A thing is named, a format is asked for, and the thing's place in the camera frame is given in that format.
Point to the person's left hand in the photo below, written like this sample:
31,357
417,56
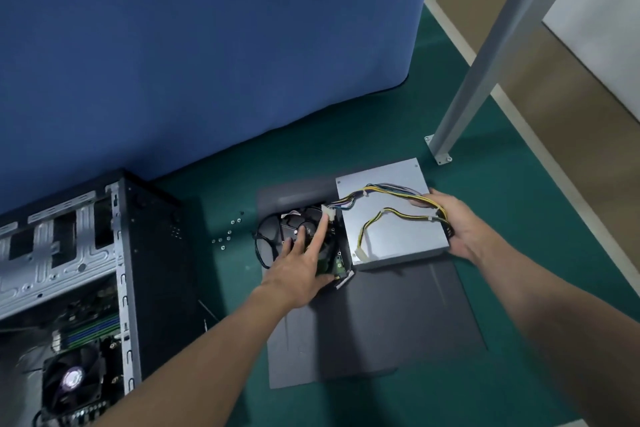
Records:
297,276

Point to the person's right hand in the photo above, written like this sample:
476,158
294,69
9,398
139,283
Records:
465,231

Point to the hard drive with cables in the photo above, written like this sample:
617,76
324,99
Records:
290,226

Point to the silver power supply unit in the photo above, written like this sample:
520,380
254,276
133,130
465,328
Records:
400,241

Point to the cluster of silver screws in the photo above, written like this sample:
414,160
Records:
229,232

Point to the black side panel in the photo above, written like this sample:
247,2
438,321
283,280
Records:
375,321

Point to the desktop computer case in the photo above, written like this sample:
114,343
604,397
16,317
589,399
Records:
155,266

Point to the green motherboard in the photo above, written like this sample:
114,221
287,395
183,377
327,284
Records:
100,306

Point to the black processor cooler fan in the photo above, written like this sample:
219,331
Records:
75,376

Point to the silver metal drive cage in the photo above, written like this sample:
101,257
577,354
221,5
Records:
50,266

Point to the person's left forearm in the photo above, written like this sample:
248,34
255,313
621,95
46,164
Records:
200,366

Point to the person's right forearm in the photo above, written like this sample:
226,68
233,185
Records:
565,321

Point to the green floor mat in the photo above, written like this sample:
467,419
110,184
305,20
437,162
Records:
500,191

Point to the blue cloth curtain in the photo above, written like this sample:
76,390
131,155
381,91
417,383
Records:
200,66

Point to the grey metal post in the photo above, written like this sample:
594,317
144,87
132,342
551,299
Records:
500,41

